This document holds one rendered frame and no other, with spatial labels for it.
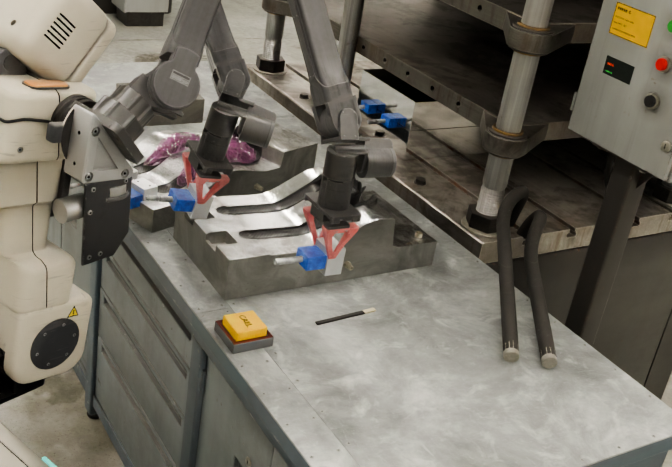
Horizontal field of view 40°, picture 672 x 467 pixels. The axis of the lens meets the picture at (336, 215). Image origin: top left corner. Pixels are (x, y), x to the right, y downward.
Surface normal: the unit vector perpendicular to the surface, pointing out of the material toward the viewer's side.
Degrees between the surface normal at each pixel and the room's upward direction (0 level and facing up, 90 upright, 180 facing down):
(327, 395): 0
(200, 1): 60
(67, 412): 0
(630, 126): 90
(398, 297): 0
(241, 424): 90
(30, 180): 90
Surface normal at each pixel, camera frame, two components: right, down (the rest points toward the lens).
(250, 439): -0.85, 0.11
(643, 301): 0.51, 0.45
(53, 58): 0.76, 0.39
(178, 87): 0.45, -0.03
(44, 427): 0.15, -0.89
